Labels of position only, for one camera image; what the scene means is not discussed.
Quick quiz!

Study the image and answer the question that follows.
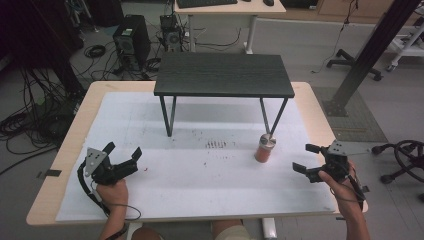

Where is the person's left leg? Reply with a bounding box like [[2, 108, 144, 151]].
[[131, 226, 165, 240]]

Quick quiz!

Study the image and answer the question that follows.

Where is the thin black hanging cable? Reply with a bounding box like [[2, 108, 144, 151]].
[[310, 0, 360, 75]]

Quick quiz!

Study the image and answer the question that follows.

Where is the black wrist band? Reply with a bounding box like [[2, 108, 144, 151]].
[[103, 222, 130, 240]]

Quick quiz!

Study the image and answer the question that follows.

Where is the red jar with metal lid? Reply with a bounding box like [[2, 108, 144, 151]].
[[254, 133, 278, 164]]

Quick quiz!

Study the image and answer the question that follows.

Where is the person's leg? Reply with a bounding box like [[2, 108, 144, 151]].
[[211, 218, 255, 240], [131, 226, 165, 240]]

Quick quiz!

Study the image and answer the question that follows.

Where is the black star-shaped stand base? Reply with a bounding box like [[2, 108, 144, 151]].
[[325, 48, 384, 82]]

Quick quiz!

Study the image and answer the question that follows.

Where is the left hand-held gripper cable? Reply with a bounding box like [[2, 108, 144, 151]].
[[76, 161, 143, 222]]

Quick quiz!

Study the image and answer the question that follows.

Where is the black metal pillar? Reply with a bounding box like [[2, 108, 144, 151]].
[[321, 0, 423, 118]]

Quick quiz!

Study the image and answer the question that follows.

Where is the black computer tower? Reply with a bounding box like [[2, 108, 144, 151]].
[[112, 14, 152, 72]]

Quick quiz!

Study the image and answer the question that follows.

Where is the light wooden desk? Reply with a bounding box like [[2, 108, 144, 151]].
[[173, 0, 287, 55]]

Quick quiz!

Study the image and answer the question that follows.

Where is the person's right leg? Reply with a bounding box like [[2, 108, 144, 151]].
[[211, 218, 255, 240]]

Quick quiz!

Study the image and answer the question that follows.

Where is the white table leg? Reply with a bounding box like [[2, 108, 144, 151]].
[[261, 217, 278, 240]]

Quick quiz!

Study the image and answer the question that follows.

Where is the white foam mat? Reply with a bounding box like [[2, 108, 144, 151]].
[[54, 90, 337, 224]]

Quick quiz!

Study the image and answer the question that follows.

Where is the white cart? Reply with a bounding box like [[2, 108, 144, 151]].
[[385, 5, 424, 73]]

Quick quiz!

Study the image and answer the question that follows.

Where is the small black shelf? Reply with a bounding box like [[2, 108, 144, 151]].
[[153, 51, 296, 138]]

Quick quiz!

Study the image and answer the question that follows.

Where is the hand-held gripper cable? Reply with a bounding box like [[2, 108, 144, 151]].
[[329, 173, 368, 212], [76, 161, 143, 222]]

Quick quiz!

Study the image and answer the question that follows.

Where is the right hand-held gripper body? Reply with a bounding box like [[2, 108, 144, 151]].
[[319, 139, 373, 184]]

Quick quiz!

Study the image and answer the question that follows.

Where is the black wheeled chair base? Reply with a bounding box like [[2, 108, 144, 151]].
[[371, 139, 424, 203]]

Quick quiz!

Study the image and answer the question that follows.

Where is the black keyboard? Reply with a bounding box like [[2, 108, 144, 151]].
[[175, 0, 239, 10]]

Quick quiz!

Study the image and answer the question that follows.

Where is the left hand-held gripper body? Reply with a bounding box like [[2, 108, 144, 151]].
[[84, 147, 140, 186]]

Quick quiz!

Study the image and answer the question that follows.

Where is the person's right hand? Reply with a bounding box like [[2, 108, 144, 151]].
[[317, 161, 364, 215]]

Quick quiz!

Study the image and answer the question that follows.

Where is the person's left hand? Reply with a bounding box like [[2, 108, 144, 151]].
[[96, 178, 130, 215]]

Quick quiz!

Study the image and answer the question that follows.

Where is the coiled black cable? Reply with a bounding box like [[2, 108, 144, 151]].
[[83, 43, 107, 60]]

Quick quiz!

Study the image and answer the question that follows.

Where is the right hand-held gripper cable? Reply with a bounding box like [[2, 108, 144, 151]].
[[329, 173, 368, 212]]

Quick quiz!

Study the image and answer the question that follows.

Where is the tangle of black floor cables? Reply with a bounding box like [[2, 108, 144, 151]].
[[0, 64, 86, 176]]

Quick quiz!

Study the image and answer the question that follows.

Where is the small open computer case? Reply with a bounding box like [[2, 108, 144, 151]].
[[158, 13, 185, 53]]

